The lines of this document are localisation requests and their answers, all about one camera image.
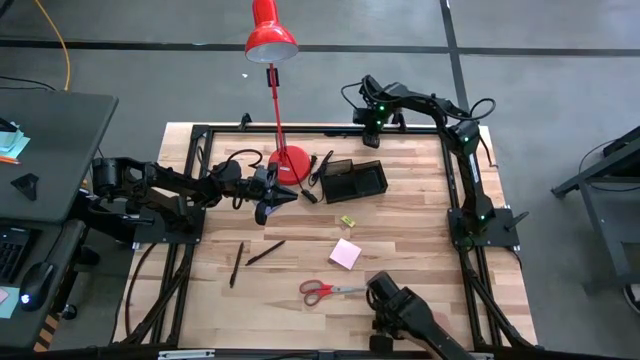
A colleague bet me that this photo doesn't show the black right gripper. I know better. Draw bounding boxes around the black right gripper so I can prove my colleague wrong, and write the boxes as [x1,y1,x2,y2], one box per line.
[353,97,401,150]

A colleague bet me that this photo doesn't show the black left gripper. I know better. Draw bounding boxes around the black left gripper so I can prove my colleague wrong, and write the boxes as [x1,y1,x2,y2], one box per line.
[238,162,299,226]

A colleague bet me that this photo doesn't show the black pen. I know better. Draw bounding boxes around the black pen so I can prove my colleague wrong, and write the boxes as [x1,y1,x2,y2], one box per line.
[244,239,287,267]
[228,241,245,290]

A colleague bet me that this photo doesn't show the black mesh desk organizer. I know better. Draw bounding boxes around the black mesh desk organizer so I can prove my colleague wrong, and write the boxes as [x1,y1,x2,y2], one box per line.
[318,158,390,205]

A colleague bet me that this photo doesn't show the pink sticky note pad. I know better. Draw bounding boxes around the pink sticky note pad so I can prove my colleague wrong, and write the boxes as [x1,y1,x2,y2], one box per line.
[328,237,363,271]

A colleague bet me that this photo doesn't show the red-handled scissors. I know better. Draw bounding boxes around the red-handled scissors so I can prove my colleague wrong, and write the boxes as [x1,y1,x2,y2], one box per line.
[298,278,369,307]

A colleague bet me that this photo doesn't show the red desk lamp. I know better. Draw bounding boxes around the red desk lamp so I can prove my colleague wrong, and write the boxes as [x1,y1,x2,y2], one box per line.
[243,0,312,187]

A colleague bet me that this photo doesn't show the dark grey desk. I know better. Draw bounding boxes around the dark grey desk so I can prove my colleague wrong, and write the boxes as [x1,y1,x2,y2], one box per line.
[0,89,120,224]

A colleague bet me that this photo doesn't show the black triangular stand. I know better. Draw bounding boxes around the black triangular stand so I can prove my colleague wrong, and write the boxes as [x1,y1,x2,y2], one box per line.
[10,172,41,203]

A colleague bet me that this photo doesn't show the black computer mouse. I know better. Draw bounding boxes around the black computer mouse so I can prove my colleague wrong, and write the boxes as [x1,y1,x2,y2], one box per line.
[18,261,57,312]

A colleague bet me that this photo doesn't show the dark metal cart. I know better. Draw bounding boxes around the dark metal cart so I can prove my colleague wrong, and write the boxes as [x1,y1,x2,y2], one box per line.
[550,124,640,295]

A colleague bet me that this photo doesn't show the yellow black hazard tape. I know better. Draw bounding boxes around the yellow black hazard tape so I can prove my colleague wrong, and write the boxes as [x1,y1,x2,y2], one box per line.
[32,310,61,353]

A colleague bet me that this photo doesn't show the black keyboard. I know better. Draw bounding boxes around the black keyboard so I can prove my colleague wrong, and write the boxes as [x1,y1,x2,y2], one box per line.
[0,225,32,285]

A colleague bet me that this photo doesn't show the light blue paper stack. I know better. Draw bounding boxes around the light blue paper stack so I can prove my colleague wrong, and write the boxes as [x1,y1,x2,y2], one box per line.
[0,118,32,159]

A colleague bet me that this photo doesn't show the black keyboard desk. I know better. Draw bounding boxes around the black keyboard desk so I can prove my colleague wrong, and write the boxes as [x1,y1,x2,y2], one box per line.
[0,219,87,351]

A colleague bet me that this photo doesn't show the light blue paper sheet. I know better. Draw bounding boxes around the light blue paper sheet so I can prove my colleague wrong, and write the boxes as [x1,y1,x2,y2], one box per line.
[0,284,21,320]

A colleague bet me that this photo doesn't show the black aluminium table frame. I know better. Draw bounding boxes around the black aluminium table frame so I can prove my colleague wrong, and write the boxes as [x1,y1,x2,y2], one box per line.
[112,108,539,360]

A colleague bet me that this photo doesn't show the black lamp power cord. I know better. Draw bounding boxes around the black lamp power cord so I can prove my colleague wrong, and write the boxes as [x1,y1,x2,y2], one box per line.
[298,149,335,205]

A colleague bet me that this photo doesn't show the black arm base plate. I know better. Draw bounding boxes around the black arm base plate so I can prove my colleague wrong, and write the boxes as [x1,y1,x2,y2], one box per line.
[448,207,521,249]
[132,207,207,246]

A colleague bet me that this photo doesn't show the yellow cable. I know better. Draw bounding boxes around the yellow cable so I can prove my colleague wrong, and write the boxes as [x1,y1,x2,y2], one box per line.
[32,0,72,92]

